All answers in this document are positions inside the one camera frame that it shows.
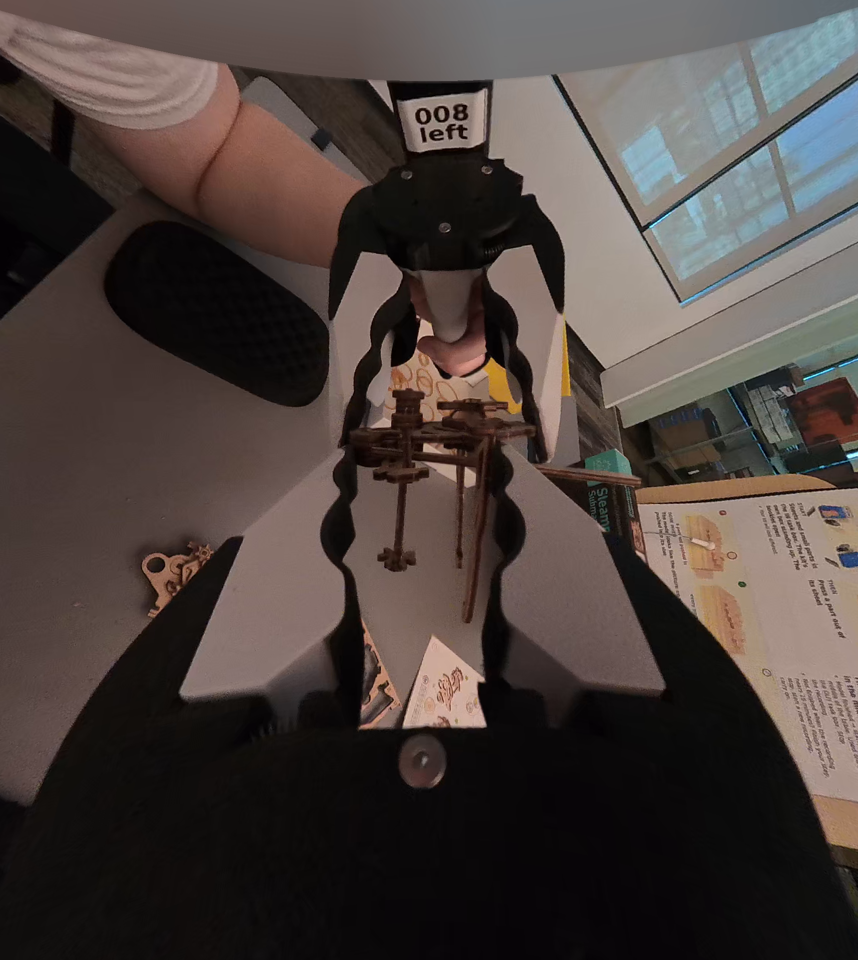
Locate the teal and black model box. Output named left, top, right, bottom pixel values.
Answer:
left=582, top=448, right=643, bottom=556

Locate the black mesh wrist pad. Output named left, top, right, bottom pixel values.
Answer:
left=104, top=219, right=331, bottom=408

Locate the pale wooden sheet with rings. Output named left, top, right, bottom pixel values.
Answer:
left=390, top=358, right=478, bottom=410

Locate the large glass window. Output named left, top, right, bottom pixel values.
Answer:
left=552, top=0, right=858, bottom=303

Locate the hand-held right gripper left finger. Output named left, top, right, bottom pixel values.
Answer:
left=177, top=442, right=370, bottom=729

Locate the dark red crate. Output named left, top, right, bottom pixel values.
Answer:
left=785, top=377, right=858, bottom=445

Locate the person's left forearm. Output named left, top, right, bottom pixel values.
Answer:
left=91, top=63, right=370, bottom=271

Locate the yellow plastic box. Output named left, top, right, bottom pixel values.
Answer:
left=489, top=322, right=572, bottom=410

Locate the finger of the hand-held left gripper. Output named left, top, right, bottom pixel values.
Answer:
left=330, top=251, right=409, bottom=451
left=483, top=257, right=581, bottom=462

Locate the dark wooden gear model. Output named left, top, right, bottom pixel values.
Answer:
left=346, top=386, right=643, bottom=625

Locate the punched wooden parts sheet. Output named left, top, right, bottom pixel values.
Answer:
left=360, top=622, right=403, bottom=727

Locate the person's left hand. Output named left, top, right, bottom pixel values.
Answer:
left=410, top=286, right=490, bottom=378

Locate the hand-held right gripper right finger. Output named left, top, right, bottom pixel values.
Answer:
left=477, top=446, right=668, bottom=725

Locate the small wooden gear piece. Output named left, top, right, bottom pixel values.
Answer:
left=141, top=541, right=214, bottom=618

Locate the large printed instruction poster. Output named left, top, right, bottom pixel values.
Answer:
left=637, top=487, right=858, bottom=811

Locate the illustrated instruction booklet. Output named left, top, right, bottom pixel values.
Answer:
left=402, top=636, right=488, bottom=729

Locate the black office chair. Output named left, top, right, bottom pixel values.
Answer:
left=0, top=52, right=116, bottom=301

